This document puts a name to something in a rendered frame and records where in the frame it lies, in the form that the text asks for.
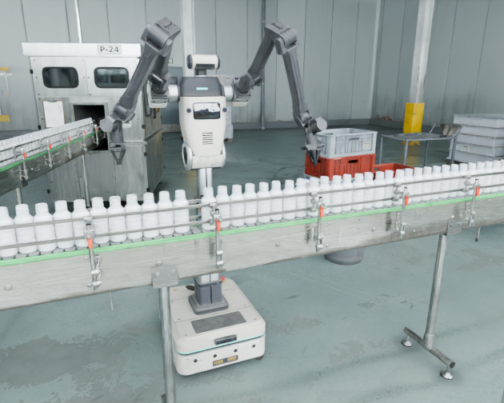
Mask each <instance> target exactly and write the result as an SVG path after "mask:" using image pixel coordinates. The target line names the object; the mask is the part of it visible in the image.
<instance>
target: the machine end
mask: <svg viewBox="0 0 504 403"><path fill-rule="evenodd" d="M22 49H23V54H25V55H26V56H29V57H31V58H30V62H31V68H32V70H30V73H31V74H33V79H34V90H35V96H36V102H37V107H38V118H39V124H40V125H38V129H39V130H46V129H49V128H52V127H46V121H45V115H44V109H43V103H42V100H53V99H56V100H63V107H64V114H65V121H66V124H68V123H71V122H77V121H80V120H83V119H87V118H91V119H92V121H93V120H98V119H99V118H106V117H107V116H108V115H110V114H111V113H112V112H111V110H112V109H113V108H114V105H115V104H116V103H117V101H118V100H119V98H120V97H121V96H122V95H123V93H124V92H125V90H126V87H127V86H128V84H129V82H130V79H131V77H132V75H133V73H134V70H135V68H136V66H137V64H138V62H139V59H140V57H141V56H142V52H143V50H144V46H143V45H141V44H99V43H22ZM147 83H148V79H146V82H145V84H144V86H143V87H142V90H141V92H140V94H139V96H138V103H137V105H136V106H137V107H136V109H135V111H134V113H135V115H134V117H133V119H132V120H130V121H129V122H127V123H125V122H124V121H122V131H123V140H124V141H125V143H126V147H125V148H126V152H125V155H124V157H123V159H122V164H121V165H118V164H117V162H116V161H115V159H114V156H113V154H112V153H111V152H110V144H109V140H110V132H108V133H107V141H108V142H107V143H105V144H103V145H101V146H99V147H97V148H95V149H93V150H91V151H89V153H88V154H85V160H86V173H87V181H88V188H89V195H90V202H92V198H102V200H103V201H104V202H109V201H110V197H113V196H119V197H120V198H121V200H120V201H126V200H127V199H126V195H128V194H137V200H138V201H141V203H142V204H143V203H144V201H143V194H147V193H152V194H154V195H155V194H156V193H155V192H153V191H154V189H155V188H156V186H157V185H159V184H162V182H160V180H161V179H162V177H163V174H164V169H165V166H164V163H163V149H162V141H163V137H162V132H163V131H164V130H165V128H161V127H162V123H161V119H162V116H161V109H160V108H150V107H149V101H148V95H147V89H146V87H147ZM46 174H47V180H48V186H49V189H48V190H47V193H48V194H50V199H51V201H52V202H57V201H66V202H74V201H75V200H78V199H83V200H85V201H86V197H85V190H84V183H83V176H82V163H81V156H79V157H77V158H75V159H73V160H71V161H69V162H67V163H66V164H64V165H62V166H59V167H58V168H56V169H54V170H51V171H50V172H48V173H46Z"/></svg>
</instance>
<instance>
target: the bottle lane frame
mask: <svg viewBox="0 0 504 403"><path fill-rule="evenodd" d="M471 202H472V197H468V198H458V199H451V200H449V199H448V200H445V201H443V200H442V201H434V202H428V203H422V204H420V203H419V204H416V205H415V204H413V205H406V209H405V216H404V221H405V222H406V226H405V235H402V238H400V237H398V230H397V228H395V225H396V221H398V219H396V217H397V213H400V218H399V221H400V219H401V212H402V206H399V207H393V208H389V207H388V208H386V209H383V208H381V209H376V210H369V211H362V212H355V213H346V214H340V215H334V216H326V217H322V223H321V234H322V235H323V239H322V245H323V247H322V249H320V252H316V248H315V245H316V243H315V240H314V235H315V234H316V231H314V227H315V225H317V224H318V218H317V217H316V218H311V219H304V220H296V221H287V222H280V223H275V224H274V223H272V224H269V225H265V224H264V225H255V226H251V227H248V226H247V227H246V228H237V229H228V230H220V231H219V233H220V238H221V245H220V249H222V250H223V252H224V253H223V254H222V261H224V264H223V266H220V269H216V254H215V250H216V241H215V232H212V231H211V232H210V233H199V234H193V233H192V235H186V236H184V235H182V236H181V237H169V238H164V237H163V238H162V239H157V240H154V239H152V240H151V241H140V242H131V243H128V244H122V243H121V244H120V245H109V246H104V247H100V246H99V247H98V248H94V256H100V259H101V264H99V266H98V267H102V275H101V276H100V281H101V282H102V284H101V285H100V287H98V290H94V289H93V282H92V275H91V268H90V255H89V249H88V248H87V249H81V250H77V249H76V250H75V251H69V252H66V251H63V252H62V253H51V254H45V255H41V254H39V255H38V256H33V257H29V256H26V257H22V258H16V257H14V259H10V260H4V261H3V260H2V259H1V260H0V311H4V310H9V309H17V308H22V307H27V306H32V305H41V304H45V303H50V302H55V301H63V300H68V299H73V298H77V297H86V296H90V295H95V294H100V293H109V292H114V291H119V290H123V289H132V288H136V287H141V286H146V285H153V283H152V272H151V271H152V270H153V268H154V267H155V266H160V265H169V264H175V265H176V266H177V267H178V280H182V279H187V278H192V277H200V276H205V275H210V274H214V273H223V272H227V271H232V270H237V269H245V268H250V267H255V266H260V265H269V264H273V263H278V262H283V261H291V260H296V259H301V258H305V257H314V256H318V255H323V254H328V253H337V252H342V251H346V250H351V249H360V248H364V247H369V246H374V245H382V244H387V243H391V242H396V241H405V240H410V239H415V238H420V237H428V236H433V235H437V234H442V233H446V230H447V224H448V222H449V220H450V219H455V218H461V219H462V230H465V229H473V228H478V227H483V226H488V225H497V224H501V223H504V193H498V194H486V195H481V196H476V199H475V204H474V211H475V212H476V214H475V215H474V223H473V224H471V226H468V223H467V219H465V217H464V213H465V211H467V210H466V209H465V207H466V203H469V206H468V210H470V207H471ZM466 217H467V218H469V211H467V216H466Z"/></svg>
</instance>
